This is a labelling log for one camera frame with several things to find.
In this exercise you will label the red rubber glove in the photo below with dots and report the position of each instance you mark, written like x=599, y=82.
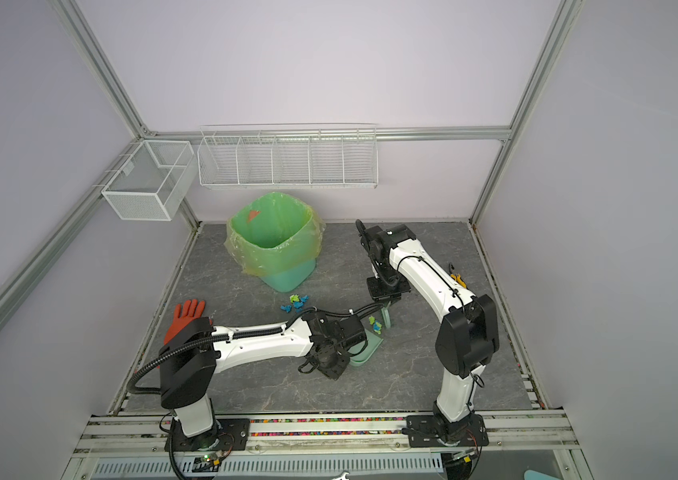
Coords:
x=189, y=324

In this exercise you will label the green trash bin with bag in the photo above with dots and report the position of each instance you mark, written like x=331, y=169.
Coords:
x=276, y=238

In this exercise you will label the long white wire basket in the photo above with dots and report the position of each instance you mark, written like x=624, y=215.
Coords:
x=288, y=156

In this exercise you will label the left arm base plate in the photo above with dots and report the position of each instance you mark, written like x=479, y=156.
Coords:
x=228, y=434

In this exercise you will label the yellow black small tool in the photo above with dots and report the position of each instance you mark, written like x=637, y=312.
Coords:
x=456, y=276

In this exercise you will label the paper scrap cluster near bin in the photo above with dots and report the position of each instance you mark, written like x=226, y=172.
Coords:
x=296, y=303

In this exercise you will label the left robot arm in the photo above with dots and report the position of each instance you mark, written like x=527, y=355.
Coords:
x=182, y=372

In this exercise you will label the aluminium front rail frame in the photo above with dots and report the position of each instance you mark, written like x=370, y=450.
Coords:
x=342, y=446

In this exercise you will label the small white mesh basket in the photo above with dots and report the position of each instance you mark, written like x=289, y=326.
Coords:
x=153, y=181

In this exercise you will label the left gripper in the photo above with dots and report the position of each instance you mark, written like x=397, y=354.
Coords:
x=336, y=372

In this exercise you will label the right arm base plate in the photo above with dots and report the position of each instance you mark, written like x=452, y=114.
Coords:
x=444, y=431

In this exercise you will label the green blue scrap cluster front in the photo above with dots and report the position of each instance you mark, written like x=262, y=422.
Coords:
x=376, y=326

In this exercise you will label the green plastic dustpan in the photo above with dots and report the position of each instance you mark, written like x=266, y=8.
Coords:
x=363, y=351

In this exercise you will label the green hand brush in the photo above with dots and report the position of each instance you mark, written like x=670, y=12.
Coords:
x=385, y=313

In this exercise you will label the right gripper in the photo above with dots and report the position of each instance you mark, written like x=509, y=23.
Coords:
x=380, y=297

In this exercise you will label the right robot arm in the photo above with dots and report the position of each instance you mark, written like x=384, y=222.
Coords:
x=468, y=335

